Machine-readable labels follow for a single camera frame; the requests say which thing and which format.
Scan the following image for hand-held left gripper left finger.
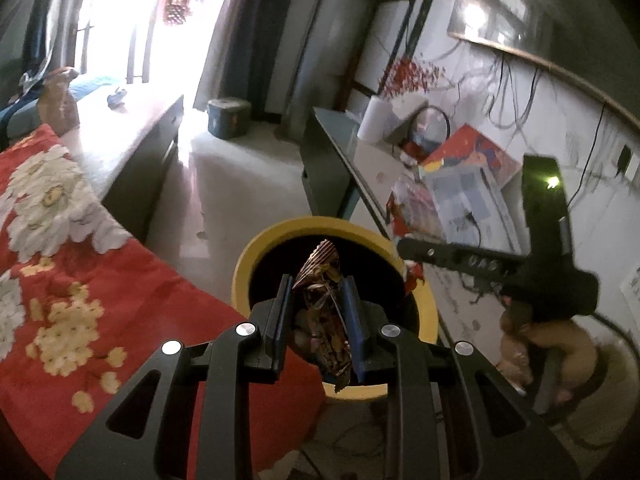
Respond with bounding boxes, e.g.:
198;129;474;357
55;272;296;480

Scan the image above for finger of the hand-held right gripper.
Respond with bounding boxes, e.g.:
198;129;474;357
396;236;526;291

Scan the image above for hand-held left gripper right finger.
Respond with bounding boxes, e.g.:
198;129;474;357
341;276;583;480

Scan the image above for red snack wrapper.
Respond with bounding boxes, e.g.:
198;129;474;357
402;260;426;296

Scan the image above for yellow trash bin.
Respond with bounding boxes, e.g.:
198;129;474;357
232;216;438;403

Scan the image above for gold brown snack wrapper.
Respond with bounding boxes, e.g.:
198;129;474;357
291;239;353;393

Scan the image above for person's right hand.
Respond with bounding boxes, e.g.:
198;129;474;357
497;305;601;401

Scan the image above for white and blue booklet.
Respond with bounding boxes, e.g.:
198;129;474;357
425;162;521;251

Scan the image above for white paper sheet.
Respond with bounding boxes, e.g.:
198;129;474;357
620;265;640;311

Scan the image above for red book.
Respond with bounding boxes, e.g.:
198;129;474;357
420;124;523;186

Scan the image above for red floral blanket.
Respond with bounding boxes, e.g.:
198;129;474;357
0;124;326;478

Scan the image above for white flat box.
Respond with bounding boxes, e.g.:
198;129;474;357
387;97;431;138

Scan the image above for white paper roll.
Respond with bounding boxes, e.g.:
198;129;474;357
356;97;391;143

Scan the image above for glass-top television cabinet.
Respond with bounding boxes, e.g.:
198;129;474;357
299;106;531;361

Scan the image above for red berry branches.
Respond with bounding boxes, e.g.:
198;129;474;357
382;57;448;98

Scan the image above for teal storage box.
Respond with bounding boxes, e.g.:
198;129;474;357
206;98;252;138

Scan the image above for grey standing air conditioner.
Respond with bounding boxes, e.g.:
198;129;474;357
275;0;371;138

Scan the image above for dark coffee table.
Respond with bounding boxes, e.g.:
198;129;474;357
62;82;185;243

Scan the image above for grey curtain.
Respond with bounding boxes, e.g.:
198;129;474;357
192;0;311;121

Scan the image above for brown sliding glass door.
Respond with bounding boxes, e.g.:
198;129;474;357
75;0;156;86

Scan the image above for brown paper bag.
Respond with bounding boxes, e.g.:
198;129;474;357
37;67;81;133

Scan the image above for dark blue curtain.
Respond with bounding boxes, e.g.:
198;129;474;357
15;0;86;76

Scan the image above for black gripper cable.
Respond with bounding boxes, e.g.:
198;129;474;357
562;310;640;448

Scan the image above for black looped cable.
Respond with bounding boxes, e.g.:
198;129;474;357
407;106;451;151

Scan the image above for wall outlet with charger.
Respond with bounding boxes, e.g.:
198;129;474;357
617;142;640;181

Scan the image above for tangle of wall cables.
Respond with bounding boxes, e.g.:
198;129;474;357
440;45;621;196

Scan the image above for wall-mounted television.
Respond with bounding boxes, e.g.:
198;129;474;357
447;0;640;128

